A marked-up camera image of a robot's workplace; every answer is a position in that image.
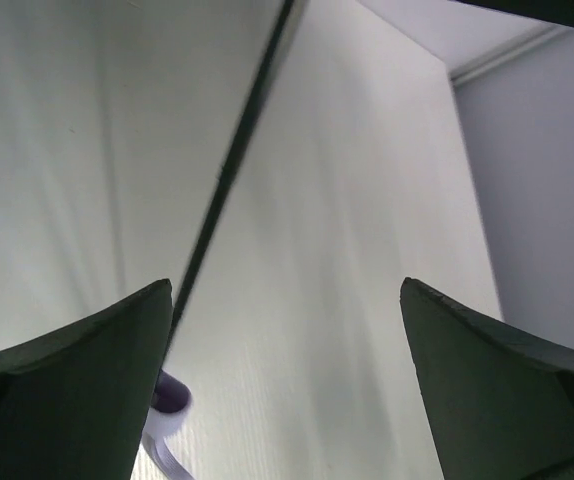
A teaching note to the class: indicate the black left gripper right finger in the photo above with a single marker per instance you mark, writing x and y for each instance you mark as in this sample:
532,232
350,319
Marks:
499,401

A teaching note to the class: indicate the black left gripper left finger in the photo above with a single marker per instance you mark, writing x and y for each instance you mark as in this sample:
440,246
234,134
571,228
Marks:
73,402

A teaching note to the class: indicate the lilac folding umbrella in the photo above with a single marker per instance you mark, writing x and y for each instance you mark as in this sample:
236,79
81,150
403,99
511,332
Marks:
171,398

